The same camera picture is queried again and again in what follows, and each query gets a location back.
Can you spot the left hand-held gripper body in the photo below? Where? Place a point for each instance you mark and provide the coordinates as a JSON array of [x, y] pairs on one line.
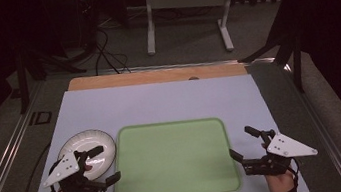
[[67, 167]]

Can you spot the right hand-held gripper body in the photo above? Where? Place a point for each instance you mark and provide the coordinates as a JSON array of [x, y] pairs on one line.
[[288, 148]]

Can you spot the white plate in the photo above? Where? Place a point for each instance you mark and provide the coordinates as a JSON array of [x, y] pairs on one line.
[[87, 140]]

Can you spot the person's right hand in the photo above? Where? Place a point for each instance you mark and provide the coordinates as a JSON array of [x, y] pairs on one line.
[[281, 183]]

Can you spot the green tray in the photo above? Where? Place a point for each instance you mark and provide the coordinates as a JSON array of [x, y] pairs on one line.
[[174, 159]]

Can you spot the light blue table mat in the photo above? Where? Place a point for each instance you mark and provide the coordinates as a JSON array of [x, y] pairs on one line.
[[159, 104]]

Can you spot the black metal stand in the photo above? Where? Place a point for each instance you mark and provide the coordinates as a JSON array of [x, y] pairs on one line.
[[23, 79], [294, 55]]

